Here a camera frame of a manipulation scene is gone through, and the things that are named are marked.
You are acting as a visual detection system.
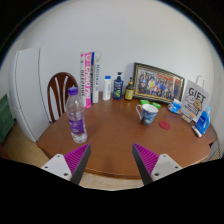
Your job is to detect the blue tissue pack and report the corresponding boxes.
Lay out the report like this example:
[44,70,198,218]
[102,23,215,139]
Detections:
[167,98,183,115]

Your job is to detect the tall white and green box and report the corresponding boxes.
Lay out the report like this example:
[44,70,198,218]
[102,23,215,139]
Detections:
[90,50,102,104]

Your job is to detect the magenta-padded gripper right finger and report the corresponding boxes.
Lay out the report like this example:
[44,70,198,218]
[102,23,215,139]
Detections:
[131,143,184,186]

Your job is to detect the tall pink and white box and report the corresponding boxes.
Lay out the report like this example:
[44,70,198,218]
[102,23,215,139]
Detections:
[80,51,93,109]

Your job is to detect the clear purple-capped water bottle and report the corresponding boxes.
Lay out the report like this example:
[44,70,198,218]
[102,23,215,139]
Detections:
[65,85,89,145]

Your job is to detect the dark wooden chair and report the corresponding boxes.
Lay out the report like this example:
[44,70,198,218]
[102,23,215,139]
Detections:
[46,71,80,124]

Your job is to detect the blue detergent bottle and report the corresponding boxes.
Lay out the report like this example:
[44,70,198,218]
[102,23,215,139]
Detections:
[194,105,212,136]

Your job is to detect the white wall radiator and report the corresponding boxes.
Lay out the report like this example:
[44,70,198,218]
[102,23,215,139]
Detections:
[209,143,224,161]

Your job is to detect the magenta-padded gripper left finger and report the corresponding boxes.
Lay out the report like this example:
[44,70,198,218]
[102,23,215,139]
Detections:
[41,143,92,186]

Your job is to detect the patterned snack packet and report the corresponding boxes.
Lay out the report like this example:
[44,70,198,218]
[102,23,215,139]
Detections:
[180,113,193,124]

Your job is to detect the white printed paper gift bag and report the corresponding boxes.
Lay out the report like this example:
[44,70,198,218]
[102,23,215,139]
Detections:
[180,75,210,123]

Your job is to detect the amber bottle with yellow label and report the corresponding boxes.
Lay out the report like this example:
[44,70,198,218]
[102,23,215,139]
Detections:
[124,77,135,101]

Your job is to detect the white bottle with blue cap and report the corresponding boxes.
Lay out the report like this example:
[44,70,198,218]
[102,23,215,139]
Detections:
[102,75,112,102]

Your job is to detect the dark blue pump bottle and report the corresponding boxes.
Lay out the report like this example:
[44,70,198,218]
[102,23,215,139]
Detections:
[112,71,124,101]

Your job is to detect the blue patterned ceramic mug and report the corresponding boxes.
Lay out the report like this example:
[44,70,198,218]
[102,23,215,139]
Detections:
[135,103,160,127]

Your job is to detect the framed group photo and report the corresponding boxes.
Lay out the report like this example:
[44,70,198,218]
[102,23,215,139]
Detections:
[132,61,186,105]

